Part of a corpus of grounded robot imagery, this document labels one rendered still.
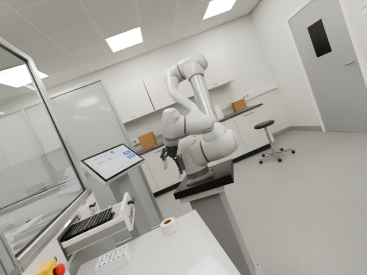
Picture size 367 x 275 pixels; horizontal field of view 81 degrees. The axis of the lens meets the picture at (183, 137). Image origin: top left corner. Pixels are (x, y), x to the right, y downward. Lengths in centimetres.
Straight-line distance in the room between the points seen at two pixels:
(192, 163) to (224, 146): 23
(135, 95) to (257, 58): 287
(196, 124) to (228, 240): 77
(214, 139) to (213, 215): 47
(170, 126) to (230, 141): 37
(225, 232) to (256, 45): 462
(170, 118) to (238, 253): 95
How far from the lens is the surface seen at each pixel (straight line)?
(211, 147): 129
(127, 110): 443
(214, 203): 139
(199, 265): 70
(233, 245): 153
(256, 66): 538
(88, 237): 113
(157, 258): 91
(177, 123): 113
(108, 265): 100
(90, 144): 289
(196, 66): 153
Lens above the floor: 120
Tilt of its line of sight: 5 degrees down
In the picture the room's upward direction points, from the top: 22 degrees counter-clockwise
